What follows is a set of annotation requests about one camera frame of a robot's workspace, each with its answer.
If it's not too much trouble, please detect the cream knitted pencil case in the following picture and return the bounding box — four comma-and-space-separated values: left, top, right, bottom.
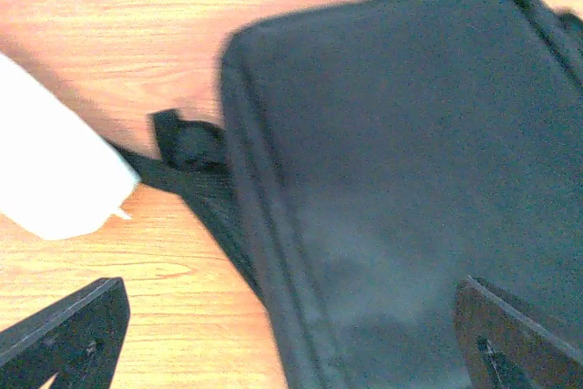
1, 56, 140, 241

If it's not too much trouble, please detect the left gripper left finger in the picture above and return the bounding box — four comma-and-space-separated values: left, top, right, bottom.
1, 277, 130, 388

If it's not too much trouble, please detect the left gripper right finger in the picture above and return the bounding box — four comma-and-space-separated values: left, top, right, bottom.
454, 277, 582, 388

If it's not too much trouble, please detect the black student backpack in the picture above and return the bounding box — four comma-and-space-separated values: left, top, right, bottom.
122, 0, 582, 388

